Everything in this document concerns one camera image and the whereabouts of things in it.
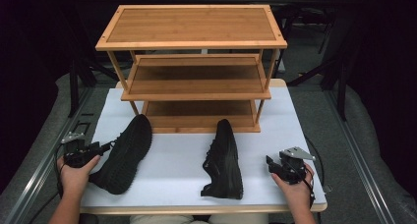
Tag black floor socket frame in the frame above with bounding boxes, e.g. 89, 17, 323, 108
70, 120, 91, 138

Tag black metal stand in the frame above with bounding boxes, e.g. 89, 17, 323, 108
63, 0, 120, 119
287, 17, 353, 122

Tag white table mat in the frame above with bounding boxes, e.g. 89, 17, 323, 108
80, 86, 328, 208

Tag wooden three-tier shoe rack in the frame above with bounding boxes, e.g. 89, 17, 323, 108
94, 4, 288, 135

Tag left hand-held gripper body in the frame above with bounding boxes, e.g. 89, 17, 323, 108
60, 131, 102, 169

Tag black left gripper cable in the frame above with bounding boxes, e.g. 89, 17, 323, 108
29, 141, 68, 224

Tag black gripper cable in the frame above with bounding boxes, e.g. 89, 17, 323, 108
29, 141, 68, 224
293, 136, 332, 208

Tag person's right hand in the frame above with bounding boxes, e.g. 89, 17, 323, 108
270, 162, 316, 212

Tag black knit sneaker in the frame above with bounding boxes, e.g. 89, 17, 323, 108
200, 118, 245, 200
88, 113, 153, 196

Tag person's left hand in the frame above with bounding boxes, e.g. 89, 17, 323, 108
56, 154, 101, 198

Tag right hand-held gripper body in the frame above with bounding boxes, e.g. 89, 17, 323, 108
272, 146, 318, 186

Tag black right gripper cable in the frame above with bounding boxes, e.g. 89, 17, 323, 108
293, 136, 332, 208

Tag metal floor rail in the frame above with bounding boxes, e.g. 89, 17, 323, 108
4, 85, 96, 224
324, 89, 398, 224

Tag person's beige trousers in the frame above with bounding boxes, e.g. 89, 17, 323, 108
129, 213, 270, 224

